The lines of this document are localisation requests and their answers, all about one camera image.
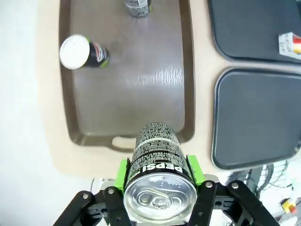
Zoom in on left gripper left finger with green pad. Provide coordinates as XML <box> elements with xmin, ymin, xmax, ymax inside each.
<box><xmin>55</xmin><ymin>157</ymin><xmax>134</xmax><ymax>226</ymax></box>

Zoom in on tangled black cables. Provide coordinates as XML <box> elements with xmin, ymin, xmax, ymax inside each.
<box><xmin>231</xmin><ymin>161</ymin><xmax>301</xmax><ymax>203</ymax></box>

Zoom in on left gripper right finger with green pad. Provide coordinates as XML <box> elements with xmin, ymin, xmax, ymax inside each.
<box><xmin>185</xmin><ymin>154</ymin><xmax>282</xmax><ymax>226</ymax></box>

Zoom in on brown plastic tray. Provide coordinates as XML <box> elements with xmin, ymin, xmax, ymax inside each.
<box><xmin>58</xmin><ymin>0</ymin><xmax>196</xmax><ymax>153</ymax></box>

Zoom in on red yellow emergency stop button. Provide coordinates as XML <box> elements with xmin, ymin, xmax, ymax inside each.
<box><xmin>281</xmin><ymin>197</ymin><xmax>297</xmax><ymax>214</ymax></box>

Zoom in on black Pepsi can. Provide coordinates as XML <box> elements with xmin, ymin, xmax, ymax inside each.
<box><xmin>124</xmin><ymin>0</ymin><xmax>153</xmax><ymax>17</ymax></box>
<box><xmin>123</xmin><ymin>121</ymin><xmax>198</xmax><ymax>224</ymax></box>
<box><xmin>59</xmin><ymin>34</ymin><xmax>111</xmax><ymax>70</ymax></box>

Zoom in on black plastic tray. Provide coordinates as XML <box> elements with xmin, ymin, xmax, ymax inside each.
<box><xmin>211</xmin><ymin>67</ymin><xmax>301</xmax><ymax>170</ymax></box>
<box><xmin>207</xmin><ymin>0</ymin><xmax>301</xmax><ymax>65</ymax></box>

